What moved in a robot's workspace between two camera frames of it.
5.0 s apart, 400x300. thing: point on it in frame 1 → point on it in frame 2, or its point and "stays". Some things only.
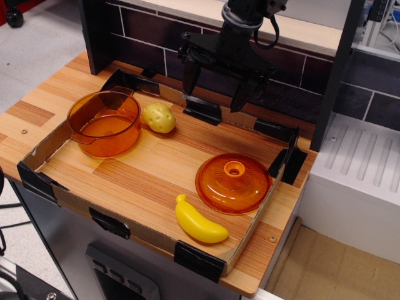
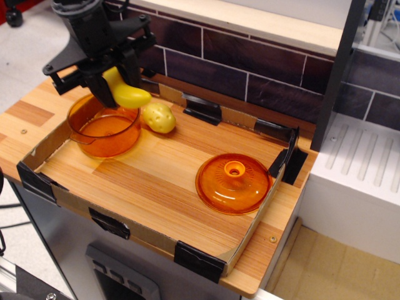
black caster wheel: (14, 17) stays
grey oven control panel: (115, 280) stays
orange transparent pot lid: (233, 184) stays
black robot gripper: (232, 50) → (93, 45)
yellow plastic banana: (196, 225) → (127, 95)
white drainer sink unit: (352, 190) stays
